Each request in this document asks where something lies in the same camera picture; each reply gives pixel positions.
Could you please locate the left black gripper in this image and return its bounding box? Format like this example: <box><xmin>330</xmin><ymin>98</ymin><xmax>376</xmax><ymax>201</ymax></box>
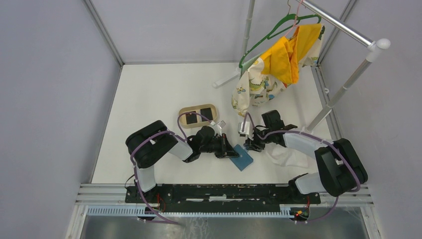
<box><xmin>200</xmin><ymin>133</ymin><xmax>239</xmax><ymax>159</ymax></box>

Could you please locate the beige oval tray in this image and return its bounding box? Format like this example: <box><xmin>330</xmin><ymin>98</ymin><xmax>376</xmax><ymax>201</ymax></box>
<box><xmin>178</xmin><ymin>104</ymin><xmax>218</xmax><ymax>128</ymax></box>

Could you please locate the blue card holder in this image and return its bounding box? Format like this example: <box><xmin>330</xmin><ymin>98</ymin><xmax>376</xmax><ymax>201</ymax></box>
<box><xmin>230</xmin><ymin>144</ymin><xmax>254</xmax><ymax>171</ymax></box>

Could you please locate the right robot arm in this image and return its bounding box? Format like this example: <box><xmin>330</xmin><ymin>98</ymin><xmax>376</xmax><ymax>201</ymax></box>
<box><xmin>238</xmin><ymin>110</ymin><xmax>368</xmax><ymax>203</ymax></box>

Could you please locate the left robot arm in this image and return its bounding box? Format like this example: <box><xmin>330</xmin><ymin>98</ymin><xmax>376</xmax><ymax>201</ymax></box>
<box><xmin>125</xmin><ymin>120</ymin><xmax>240</xmax><ymax>203</ymax></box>

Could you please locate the white cloth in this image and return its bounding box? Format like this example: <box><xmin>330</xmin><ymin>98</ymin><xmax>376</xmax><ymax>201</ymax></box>
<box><xmin>263</xmin><ymin>143</ymin><xmax>309</xmax><ymax>168</ymax></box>

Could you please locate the dinosaur print yellow garment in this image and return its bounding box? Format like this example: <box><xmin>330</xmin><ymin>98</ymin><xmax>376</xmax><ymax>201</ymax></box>
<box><xmin>231</xmin><ymin>23</ymin><xmax>325</xmax><ymax>116</ymax></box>

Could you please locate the pink clothes hanger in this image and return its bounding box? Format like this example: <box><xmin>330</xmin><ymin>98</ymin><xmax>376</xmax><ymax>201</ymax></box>
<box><xmin>283</xmin><ymin>0</ymin><xmax>303</xmax><ymax>37</ymax></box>

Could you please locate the green clothes hanger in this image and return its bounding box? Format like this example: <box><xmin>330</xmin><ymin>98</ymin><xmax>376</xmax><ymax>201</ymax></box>
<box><xmin>238</xmin><ymin>13</ymin><xmax>322</xmax><ymax>70</ymax></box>

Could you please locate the metal clothes rack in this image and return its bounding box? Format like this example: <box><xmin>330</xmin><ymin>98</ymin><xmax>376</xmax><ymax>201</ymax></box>
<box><xmin>212</xmin><ymin>0</ymin><xmax>391</xmax><ymax>131</ymax></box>

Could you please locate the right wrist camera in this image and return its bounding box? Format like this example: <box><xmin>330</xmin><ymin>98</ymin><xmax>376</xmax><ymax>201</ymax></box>
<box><xmin>238</xmin><ymin>121</ymin><xmax>253</xmax><ymax>138</ymax></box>

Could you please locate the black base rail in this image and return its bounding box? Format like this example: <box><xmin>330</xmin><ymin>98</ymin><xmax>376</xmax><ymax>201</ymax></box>
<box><xmin>125</xmin><ymin>184</ymin><xmax>321</xmax><ymax>213</ymax></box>

